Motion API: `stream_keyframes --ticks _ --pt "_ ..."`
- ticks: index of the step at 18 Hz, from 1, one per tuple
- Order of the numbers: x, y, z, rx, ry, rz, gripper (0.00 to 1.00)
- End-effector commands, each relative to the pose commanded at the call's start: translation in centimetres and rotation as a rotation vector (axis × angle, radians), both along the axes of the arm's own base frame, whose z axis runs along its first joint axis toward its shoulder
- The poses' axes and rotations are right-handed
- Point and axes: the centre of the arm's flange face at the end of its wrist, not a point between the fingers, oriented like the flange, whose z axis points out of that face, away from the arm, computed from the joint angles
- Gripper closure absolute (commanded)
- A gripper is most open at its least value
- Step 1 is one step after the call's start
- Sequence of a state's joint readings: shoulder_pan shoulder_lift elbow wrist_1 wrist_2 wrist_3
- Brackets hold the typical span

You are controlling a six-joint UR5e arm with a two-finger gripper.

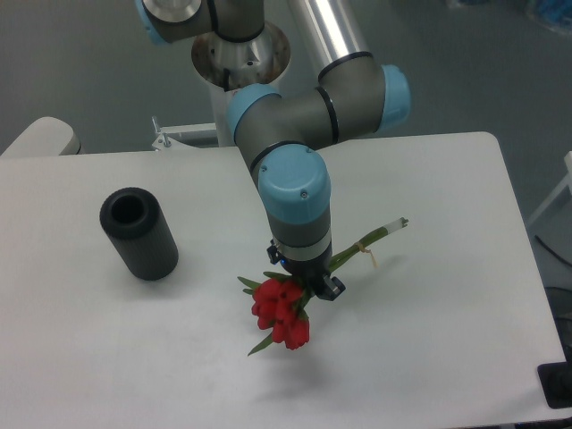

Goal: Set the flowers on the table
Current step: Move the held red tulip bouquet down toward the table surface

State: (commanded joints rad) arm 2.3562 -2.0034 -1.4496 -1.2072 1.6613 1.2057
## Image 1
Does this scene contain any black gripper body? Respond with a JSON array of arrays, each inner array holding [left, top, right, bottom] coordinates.
[[266, 240, 332, 291]]

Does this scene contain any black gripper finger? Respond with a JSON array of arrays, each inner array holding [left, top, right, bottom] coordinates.
[[312, 274, 346, 301]]

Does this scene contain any red tulip bouquet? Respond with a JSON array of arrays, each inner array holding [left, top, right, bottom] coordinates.
[[238, 217, 409, 355]]

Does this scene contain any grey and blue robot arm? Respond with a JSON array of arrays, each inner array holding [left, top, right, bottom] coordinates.
[[136, 1, 411, 300]]

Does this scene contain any black ribbed cylindrical vase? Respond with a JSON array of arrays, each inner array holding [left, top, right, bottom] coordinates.
[[99, 187, 179, 281]]

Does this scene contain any black device at table edge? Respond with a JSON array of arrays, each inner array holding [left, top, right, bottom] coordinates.
[[537, 362, 571, 409]]

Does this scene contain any white chair back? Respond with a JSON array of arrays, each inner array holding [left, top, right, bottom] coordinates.
[[1, 116, 82, 159]]

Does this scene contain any blue items top right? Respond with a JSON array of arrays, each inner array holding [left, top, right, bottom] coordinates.
[[443, 0, 571, 38]]

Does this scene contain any white metal bracket with bolts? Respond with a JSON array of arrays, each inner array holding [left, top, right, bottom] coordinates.
[[151, 116, 218, 151]]

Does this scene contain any black cable on floor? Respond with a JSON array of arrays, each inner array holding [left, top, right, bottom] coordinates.
[[534, 235, 572, 265]]

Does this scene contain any white frame at right edge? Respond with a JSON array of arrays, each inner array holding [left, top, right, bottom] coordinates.
[[526, 152, 571, 230]]

